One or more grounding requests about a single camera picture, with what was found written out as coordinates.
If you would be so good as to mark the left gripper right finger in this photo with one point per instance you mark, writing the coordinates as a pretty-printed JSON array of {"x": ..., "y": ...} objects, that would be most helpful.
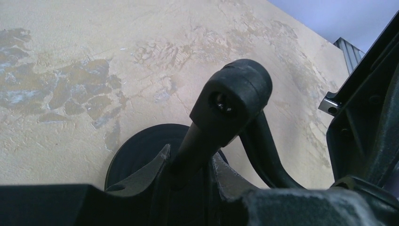
[{"x": 350, "y": 201}]

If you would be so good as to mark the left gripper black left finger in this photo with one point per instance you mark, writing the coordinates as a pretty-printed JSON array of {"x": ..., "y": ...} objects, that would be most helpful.
[{"x": 142, "y": 199}]

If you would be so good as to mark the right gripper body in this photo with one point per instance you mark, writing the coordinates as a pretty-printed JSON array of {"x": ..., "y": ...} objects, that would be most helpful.
[{"x": 363, "y": 137}]

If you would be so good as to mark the black round base stand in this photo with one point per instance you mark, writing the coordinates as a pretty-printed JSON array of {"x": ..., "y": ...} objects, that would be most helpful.
[{"x": 231, "y": 105}]

